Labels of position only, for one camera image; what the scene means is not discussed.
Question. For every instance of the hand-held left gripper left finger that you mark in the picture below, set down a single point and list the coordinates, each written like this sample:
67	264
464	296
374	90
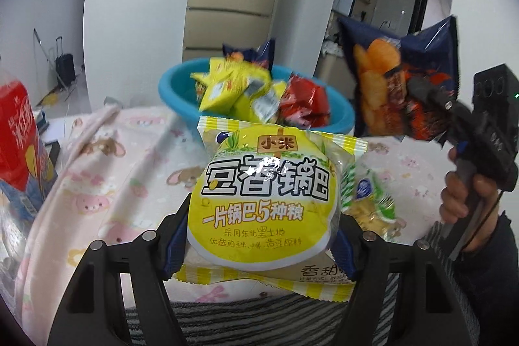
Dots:
176	248

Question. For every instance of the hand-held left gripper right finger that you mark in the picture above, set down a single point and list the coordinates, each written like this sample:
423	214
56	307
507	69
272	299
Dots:
344	248

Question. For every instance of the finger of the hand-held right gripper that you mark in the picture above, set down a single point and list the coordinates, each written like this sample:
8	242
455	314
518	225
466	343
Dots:
432	92

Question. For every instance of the dark blue chip bag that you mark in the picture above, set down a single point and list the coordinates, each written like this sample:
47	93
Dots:
253	54
389	86

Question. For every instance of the round yellow cracker packet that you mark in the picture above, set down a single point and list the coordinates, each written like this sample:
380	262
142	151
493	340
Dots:
263	204

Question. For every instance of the red snack packet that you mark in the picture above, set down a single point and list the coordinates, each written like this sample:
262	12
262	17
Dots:
308	90
304	117

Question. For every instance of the blue plastic bowl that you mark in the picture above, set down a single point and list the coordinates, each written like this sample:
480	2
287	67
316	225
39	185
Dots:
178	94

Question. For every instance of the person's right forearm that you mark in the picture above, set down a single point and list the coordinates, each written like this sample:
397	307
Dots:
494	281

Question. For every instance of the person's right hand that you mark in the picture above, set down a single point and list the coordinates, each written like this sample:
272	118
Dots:
456	196

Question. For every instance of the green yellow snack packet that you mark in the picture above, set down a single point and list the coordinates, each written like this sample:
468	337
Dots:
371	204

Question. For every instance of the beige vanity cabinet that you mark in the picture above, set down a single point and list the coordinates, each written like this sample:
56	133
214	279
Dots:
330	64

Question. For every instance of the striped clothing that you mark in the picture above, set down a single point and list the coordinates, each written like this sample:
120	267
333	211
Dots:
251	323

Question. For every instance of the crumpled clear plastic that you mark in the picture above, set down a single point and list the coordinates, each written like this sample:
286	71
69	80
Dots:
112	101

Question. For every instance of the red drink bottle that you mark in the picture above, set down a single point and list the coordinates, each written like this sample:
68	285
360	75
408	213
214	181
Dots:
18	135

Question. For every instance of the yellow dustpan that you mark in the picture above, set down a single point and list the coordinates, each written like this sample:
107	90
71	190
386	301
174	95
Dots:
52	98

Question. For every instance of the black suitcase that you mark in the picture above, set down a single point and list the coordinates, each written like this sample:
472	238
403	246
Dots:
65	64

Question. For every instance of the broom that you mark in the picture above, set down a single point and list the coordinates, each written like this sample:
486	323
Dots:
46	58

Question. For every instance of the black door frame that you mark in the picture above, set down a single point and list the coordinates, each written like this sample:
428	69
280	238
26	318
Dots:
423	1

